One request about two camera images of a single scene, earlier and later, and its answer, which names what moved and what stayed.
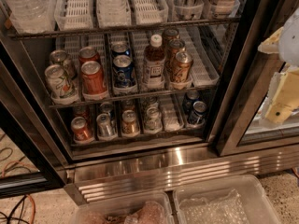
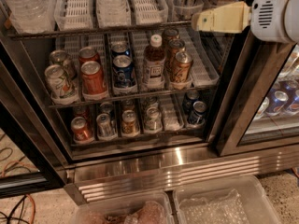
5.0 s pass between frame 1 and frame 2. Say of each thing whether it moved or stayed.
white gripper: moved
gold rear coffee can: stayed
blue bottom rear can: stayed
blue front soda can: stayed
